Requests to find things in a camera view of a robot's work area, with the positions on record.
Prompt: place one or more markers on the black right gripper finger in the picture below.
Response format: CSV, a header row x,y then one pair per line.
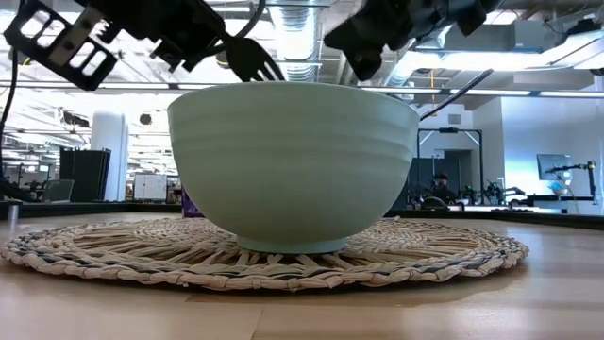
x,y
363,47
408,19

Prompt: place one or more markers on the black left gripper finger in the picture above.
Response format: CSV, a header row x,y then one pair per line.
x,y
184,59
165,19

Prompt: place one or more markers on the dark metal fork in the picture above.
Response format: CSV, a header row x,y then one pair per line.
x,y
250,59

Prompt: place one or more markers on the white round pillar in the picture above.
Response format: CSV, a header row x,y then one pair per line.
x,y
108,156

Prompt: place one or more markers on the black cabinet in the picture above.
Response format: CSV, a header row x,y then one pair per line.
x,y
85,175

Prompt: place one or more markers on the white whiteboard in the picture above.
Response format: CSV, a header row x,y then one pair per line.
x,y
150,186

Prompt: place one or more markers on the pale green ceramic bowl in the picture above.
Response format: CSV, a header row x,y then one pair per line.
x,y
292,165

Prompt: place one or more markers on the grey office chair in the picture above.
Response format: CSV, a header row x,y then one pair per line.
x,y
59,190

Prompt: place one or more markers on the purple plastic cup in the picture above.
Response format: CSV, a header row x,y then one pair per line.
x,y
189,208

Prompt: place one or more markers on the person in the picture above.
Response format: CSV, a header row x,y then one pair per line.
x,y
441,191

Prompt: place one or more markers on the grey desktop monitor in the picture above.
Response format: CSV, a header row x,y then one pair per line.
x,y
553,166

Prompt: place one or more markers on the round woven straw placemat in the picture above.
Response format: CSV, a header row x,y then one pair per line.
x,y
118,255

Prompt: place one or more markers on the silver ventilation duct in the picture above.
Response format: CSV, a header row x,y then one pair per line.
x,y
295,47

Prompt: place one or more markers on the black metal rig frame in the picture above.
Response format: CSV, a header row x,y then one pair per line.
x,y
448,130

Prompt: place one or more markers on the black aluminium table frame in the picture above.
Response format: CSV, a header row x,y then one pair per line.
x,y
94,209

